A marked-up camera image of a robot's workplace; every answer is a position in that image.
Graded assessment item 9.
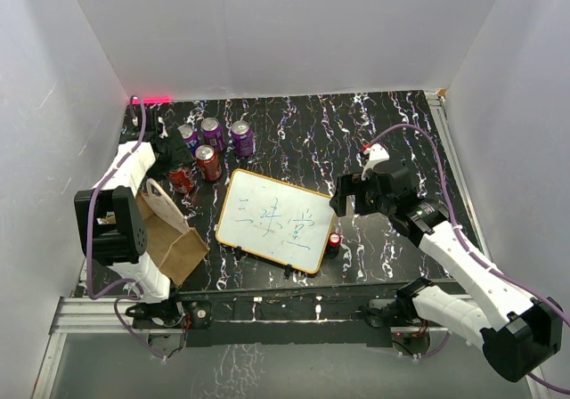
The red light strip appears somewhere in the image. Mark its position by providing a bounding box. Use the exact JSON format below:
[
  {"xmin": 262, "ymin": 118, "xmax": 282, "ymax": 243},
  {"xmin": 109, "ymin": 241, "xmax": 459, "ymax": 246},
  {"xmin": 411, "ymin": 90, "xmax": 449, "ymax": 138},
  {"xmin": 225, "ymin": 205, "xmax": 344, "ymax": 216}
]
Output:
[{"xmin": 142, "ymin": 97, "xmax": 172, "ymax": 104}]

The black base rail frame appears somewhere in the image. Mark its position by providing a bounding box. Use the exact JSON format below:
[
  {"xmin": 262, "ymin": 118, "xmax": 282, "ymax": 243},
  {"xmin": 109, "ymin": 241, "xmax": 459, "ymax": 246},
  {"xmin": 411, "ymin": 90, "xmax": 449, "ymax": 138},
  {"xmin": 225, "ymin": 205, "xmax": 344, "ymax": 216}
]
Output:
[{"xmin": 124, "ymin": 278, "xmax": 460, "ymax": 351}]

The brown canvas bag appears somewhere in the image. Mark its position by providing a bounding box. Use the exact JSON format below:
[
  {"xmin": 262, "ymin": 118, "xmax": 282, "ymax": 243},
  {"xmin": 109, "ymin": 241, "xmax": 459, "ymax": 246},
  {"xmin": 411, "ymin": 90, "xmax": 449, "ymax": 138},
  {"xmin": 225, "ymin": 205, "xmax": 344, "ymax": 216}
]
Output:
[{"xmin": 135, "ymin": 178, "xmax": 210, "ymax": 287}]

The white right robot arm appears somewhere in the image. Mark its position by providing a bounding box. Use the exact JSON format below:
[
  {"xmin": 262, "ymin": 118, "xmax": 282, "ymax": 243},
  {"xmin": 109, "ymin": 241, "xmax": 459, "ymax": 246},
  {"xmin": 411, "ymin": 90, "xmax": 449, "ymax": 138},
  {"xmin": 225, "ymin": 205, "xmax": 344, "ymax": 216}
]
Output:
[{"xmin": 330, "ymin": 161, "xmax": 563, "ymax": 382}]

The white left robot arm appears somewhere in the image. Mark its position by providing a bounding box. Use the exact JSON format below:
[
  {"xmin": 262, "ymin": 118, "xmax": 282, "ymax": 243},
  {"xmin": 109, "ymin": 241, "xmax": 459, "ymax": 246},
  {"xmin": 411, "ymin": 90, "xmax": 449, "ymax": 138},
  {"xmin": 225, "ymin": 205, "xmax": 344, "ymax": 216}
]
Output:
[{"xmin": 74, "ymin": 98, "xmax": 209, "ymax": 327}]

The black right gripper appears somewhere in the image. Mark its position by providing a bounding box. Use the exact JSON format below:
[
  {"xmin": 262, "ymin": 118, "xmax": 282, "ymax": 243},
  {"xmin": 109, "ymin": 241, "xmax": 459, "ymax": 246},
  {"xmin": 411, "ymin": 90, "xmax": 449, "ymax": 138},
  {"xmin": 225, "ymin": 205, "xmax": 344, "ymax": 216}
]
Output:
[{"xmin": 330, "ymin": 172, "xmax": 395, "ymax": 217}]

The yellow framed whiteboard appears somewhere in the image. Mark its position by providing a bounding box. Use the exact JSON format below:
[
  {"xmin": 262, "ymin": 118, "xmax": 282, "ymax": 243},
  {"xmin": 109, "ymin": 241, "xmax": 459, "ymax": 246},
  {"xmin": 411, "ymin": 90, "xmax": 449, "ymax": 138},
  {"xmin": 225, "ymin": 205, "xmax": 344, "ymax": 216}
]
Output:
[{"xmin": 216, "ymin": 169, "xmax": 336, "ymax": 274}]

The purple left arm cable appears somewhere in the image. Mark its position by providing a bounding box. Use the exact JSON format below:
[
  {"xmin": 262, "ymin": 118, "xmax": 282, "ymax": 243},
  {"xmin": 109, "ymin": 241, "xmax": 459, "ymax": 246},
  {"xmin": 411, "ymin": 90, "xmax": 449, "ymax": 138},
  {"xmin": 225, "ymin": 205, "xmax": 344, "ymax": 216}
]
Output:
[{"xmin": 85, "ymin": 94, "xmax": 168, "ymax": 359}]

